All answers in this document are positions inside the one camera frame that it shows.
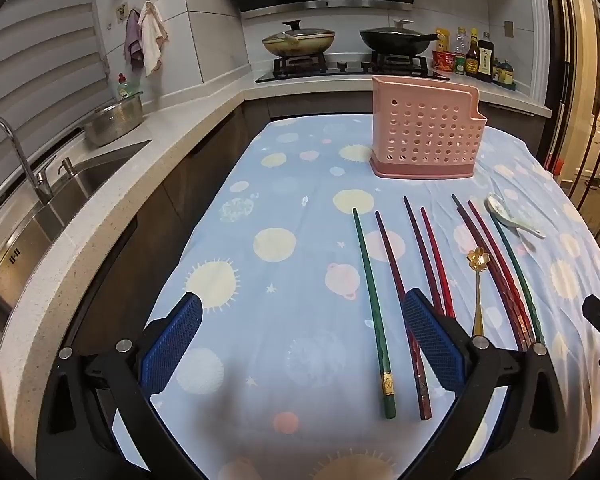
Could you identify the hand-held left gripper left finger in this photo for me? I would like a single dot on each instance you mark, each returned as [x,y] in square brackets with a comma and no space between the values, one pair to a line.
[172,345]

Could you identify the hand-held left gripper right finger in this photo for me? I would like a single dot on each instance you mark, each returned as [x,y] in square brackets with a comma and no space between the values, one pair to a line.
[430,340]

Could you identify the green chopstick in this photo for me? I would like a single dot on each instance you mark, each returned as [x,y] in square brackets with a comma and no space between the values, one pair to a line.
[528,305]
[371,300]

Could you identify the dark red chopstick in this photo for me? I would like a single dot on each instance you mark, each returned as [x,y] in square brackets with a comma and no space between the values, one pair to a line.
[416,230]
[472,232]
[391,260]

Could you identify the pink perforated utensil holder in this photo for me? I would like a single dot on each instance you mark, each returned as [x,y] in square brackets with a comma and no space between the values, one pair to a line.
[420,130]

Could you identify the gold flower spoon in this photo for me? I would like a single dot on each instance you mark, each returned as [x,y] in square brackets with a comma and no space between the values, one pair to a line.
[475,259]

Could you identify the white ceramic spoon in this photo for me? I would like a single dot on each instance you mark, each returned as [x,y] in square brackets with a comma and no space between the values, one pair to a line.
[497,206]

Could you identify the blue planet print tablecloth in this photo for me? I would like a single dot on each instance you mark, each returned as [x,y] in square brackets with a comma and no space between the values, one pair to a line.
[290,210]

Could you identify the red box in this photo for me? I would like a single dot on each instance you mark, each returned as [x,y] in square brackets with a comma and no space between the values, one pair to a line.
[560,166]

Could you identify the stainless steel sink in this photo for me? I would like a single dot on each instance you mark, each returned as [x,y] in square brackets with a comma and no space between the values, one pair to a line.
[80,175]

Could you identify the sink soap dispenser knob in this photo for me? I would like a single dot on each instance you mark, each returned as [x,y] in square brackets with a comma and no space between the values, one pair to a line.
[65,166]

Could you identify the stainless steel pot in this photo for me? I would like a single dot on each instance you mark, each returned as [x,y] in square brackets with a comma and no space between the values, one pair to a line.
[112,122]

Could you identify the glass sliding door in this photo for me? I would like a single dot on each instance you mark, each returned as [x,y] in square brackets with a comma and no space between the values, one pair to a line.
[590,85]

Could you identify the green dish soap bottle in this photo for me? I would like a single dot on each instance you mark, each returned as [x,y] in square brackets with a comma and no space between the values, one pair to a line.
[124,87]

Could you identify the chrome faucet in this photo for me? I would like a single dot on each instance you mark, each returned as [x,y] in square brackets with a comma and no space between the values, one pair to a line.
[10,132]

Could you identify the dark condiment jar set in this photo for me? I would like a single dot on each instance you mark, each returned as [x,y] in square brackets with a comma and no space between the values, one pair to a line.
[504,75]

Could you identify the small green lidded jar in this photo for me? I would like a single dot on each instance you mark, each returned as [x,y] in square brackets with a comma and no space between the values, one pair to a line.
[460,66]

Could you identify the red instant noodle cup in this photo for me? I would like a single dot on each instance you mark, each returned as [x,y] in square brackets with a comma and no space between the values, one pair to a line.
[443,62]

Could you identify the black gas stove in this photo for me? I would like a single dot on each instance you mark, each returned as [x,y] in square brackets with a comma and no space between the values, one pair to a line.
[340,71]

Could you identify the dark soy sauce bottle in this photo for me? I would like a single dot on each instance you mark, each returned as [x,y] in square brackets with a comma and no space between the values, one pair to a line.
[486,60]

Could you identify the brown sauce bottle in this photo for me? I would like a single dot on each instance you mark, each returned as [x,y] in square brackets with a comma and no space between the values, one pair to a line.
[473,57]

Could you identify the clear plastic bottle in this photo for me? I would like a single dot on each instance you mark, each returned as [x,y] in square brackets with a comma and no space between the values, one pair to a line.
[460,42]

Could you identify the yellow seasoning packet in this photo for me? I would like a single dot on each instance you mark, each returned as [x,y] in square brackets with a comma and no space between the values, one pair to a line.
[442,40]

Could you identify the black wok with lid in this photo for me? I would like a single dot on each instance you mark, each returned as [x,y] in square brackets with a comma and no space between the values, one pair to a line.
[395,40]

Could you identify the purple hanging towel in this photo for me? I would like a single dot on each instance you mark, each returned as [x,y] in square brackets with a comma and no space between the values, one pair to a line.
[132,42]

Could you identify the white hanging towel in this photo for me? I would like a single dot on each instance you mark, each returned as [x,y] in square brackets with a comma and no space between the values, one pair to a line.
[151,35]

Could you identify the beige wok with glass lid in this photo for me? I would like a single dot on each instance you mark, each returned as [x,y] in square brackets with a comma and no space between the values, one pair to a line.
[297,40]

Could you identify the window blind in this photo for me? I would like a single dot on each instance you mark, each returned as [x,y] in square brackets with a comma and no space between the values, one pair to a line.
[40,35]

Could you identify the wall socket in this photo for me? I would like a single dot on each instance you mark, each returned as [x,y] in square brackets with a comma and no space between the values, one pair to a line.
[508,29]

